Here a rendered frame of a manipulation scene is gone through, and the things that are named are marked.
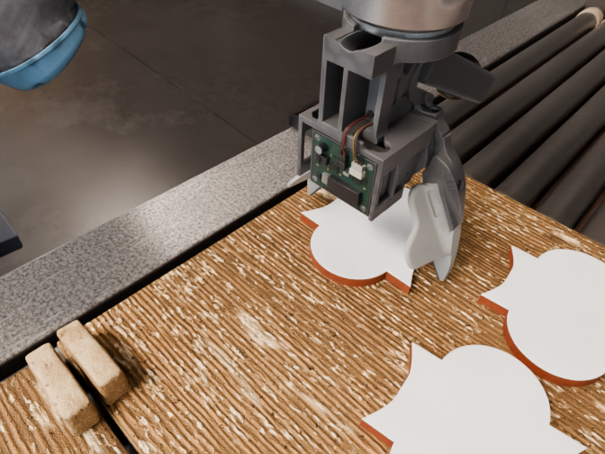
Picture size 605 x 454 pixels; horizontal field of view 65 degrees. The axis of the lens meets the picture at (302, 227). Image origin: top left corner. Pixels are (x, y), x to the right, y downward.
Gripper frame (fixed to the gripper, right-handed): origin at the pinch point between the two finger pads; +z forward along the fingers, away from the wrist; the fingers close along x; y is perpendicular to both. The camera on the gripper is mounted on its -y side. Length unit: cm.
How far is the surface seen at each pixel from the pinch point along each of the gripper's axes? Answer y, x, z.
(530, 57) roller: -56, -9, 5
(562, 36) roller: -70, -9, 5
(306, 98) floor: -140, -135, 100
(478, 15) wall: -252, -102, 77
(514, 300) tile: -1.3, 12.9, -0.5
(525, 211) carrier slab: -14.0, 8.5, 1.2
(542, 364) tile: 2.7, 16.9, -0.6
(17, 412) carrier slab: 29.9, -6.1, -0.6
